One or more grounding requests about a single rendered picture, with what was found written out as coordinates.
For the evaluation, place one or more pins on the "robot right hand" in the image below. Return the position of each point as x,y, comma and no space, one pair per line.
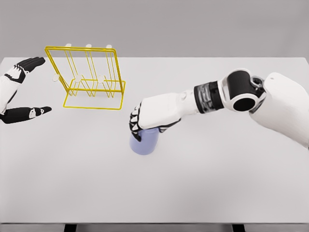
157,110

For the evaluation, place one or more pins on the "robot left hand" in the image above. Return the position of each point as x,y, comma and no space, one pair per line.
7,85

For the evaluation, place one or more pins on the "light blue cup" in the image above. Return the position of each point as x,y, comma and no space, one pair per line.
144,142

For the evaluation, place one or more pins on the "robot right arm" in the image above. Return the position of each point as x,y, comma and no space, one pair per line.
246,93

